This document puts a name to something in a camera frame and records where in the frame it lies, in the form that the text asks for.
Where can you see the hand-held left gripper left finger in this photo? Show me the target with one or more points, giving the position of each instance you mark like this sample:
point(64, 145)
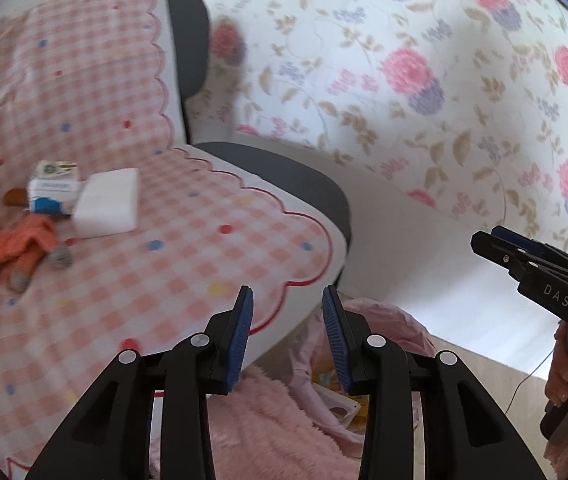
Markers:
point(241, 330)

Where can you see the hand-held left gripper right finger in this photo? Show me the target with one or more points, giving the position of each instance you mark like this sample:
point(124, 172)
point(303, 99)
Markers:
point(336, 340)

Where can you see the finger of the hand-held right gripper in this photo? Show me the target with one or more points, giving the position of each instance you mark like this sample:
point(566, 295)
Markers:
point(524, 242)
point(496, 250)

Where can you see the pink plastic bag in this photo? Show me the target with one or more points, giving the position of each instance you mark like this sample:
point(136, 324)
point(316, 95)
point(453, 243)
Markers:
point(404, 325)

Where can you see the pink fluffy clothing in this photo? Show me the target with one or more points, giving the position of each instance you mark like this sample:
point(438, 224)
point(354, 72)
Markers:
point(264, 425)

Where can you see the pink checked mat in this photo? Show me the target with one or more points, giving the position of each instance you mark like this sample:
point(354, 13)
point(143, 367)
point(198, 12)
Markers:
point(188, 240)

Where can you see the grey office chair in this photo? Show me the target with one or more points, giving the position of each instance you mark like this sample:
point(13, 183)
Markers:
point(284, 175)

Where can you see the white rectangular box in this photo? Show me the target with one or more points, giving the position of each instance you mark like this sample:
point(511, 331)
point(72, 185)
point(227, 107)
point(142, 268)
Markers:
point(106, 205)

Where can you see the floral printed cloth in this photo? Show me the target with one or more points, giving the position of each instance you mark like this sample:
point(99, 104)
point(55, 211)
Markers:
point(364, 110)

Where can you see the blue and white carton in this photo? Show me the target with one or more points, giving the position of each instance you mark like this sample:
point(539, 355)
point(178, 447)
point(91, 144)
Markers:
point(48, 192)

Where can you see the orange knitted sock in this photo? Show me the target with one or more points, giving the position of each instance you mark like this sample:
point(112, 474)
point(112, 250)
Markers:
point(8, 247)

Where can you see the small brown item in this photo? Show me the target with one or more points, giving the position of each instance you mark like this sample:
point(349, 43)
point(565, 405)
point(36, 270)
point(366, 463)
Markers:
point(13, 196)

